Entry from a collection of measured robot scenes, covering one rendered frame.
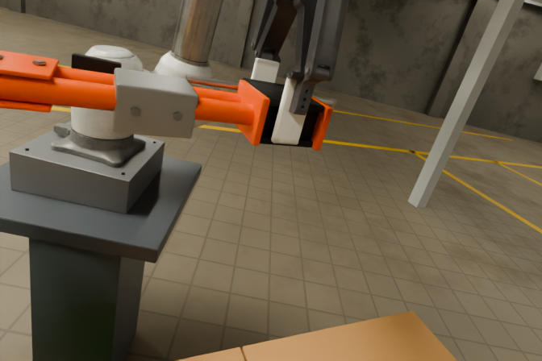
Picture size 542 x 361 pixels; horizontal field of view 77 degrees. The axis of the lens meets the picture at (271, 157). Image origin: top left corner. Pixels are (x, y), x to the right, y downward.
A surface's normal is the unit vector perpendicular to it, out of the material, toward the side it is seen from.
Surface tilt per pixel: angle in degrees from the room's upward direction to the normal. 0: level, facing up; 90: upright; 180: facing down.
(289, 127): 89
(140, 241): 0
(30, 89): 78
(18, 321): 0
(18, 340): 0
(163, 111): 90
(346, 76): 90
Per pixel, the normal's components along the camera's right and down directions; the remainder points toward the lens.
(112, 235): 0.24, -0.90
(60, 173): -0.01, 0.37
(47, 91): 0.44, 0.23
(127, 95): 0.40, 0.44
